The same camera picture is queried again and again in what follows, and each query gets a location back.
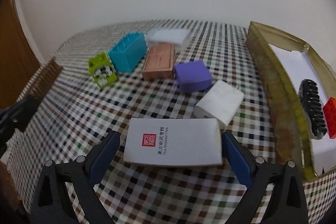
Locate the green toy truck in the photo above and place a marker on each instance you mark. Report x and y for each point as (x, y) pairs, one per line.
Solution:
(101, 69)

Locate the gold tin box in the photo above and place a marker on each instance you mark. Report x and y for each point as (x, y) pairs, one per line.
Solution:
(278, 87)

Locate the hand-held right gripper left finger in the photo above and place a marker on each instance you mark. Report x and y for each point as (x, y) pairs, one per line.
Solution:
(105, 158)

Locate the brown wooden door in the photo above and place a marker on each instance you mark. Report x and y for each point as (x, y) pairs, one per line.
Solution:
(13, 56)

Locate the purple box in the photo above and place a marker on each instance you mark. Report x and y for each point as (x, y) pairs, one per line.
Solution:
(191, 74)

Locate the teal building block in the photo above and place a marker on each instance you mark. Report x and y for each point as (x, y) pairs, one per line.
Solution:
(128, 53)

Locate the white card box red seal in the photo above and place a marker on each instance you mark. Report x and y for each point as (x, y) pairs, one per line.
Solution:
(183, 142)

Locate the red block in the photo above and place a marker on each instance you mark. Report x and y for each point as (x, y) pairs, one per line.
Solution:
(331, 116)

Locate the clear plastic packet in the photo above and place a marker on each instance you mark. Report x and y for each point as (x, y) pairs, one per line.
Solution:
(168, 35)

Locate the white paper lining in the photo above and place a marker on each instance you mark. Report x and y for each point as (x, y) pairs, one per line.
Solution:
(291, 64)

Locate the black ribbed comb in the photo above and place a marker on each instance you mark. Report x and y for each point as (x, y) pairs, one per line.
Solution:
(311, 106)

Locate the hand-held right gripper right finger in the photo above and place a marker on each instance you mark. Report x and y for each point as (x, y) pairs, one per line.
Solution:
(237, 161)

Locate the white power adapter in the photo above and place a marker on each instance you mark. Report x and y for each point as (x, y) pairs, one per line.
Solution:
(220, 100)

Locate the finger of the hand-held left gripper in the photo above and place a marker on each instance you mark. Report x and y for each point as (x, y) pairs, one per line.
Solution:
(21, 113)

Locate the copper coloured box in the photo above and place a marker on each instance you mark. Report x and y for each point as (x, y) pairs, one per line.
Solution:
(158, 61)

